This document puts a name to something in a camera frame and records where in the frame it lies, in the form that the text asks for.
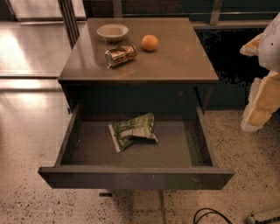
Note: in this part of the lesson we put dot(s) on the green jalapeno chip bag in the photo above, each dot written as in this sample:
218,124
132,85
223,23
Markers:
125,133

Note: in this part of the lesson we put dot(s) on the orange fruit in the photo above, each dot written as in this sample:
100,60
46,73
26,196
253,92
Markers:
150,43

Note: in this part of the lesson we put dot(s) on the white ceramic bowl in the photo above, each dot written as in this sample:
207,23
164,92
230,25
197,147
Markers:
112,32

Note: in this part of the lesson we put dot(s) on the metal railing frame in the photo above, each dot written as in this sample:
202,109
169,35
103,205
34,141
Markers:
216,13

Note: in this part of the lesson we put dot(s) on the grey power strip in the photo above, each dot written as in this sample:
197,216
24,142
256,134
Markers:
265,217

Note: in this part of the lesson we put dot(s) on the dark brown cabinet counter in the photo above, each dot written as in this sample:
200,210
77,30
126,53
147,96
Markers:
158,81

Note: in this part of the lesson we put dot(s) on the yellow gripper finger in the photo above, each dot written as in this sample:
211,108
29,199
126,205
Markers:
263,102
252,47

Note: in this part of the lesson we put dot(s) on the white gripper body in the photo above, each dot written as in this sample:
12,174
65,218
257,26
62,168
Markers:
270,52

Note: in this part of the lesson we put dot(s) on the open dark top drawer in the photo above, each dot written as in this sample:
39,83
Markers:
181,159

